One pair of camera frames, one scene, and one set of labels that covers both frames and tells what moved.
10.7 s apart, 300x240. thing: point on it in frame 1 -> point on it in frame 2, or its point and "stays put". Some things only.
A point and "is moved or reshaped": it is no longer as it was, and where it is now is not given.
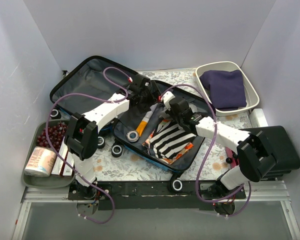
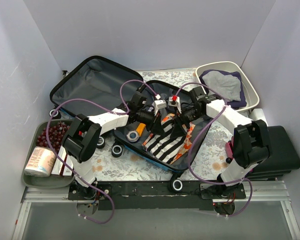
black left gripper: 148,90 -> 153,119
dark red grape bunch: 56,134 stays put
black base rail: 157,195 stays put
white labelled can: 40,162 stays put
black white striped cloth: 169,139 is moved or reshaped
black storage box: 287,158 stays put
